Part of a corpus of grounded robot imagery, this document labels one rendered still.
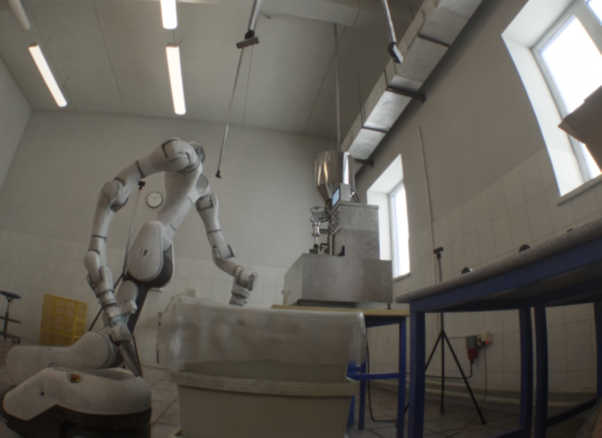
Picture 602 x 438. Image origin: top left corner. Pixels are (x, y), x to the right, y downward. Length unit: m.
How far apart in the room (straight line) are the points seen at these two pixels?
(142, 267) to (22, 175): 6.25
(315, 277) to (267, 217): 4.29
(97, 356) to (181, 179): 0.81
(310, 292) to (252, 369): 0.66
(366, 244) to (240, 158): 4.73
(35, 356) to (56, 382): 0.28
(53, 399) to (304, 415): 0.87
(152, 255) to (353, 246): 1.03
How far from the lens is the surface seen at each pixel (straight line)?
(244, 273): 1.37
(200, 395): 1.14
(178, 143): 1.37
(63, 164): 7.09
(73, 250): 6.29
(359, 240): 1.87
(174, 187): 1.51
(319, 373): 1.12
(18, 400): 1.49
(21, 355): 1.66
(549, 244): 0.70
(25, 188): 7.29
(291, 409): 1.12
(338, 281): 1.71
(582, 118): 0.82
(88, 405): 1.31
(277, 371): 1.11
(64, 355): 1.52
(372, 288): 1.76
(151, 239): 1.41
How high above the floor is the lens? 0.58
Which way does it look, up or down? 22 degrees up
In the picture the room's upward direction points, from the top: 2 degrees clockwise
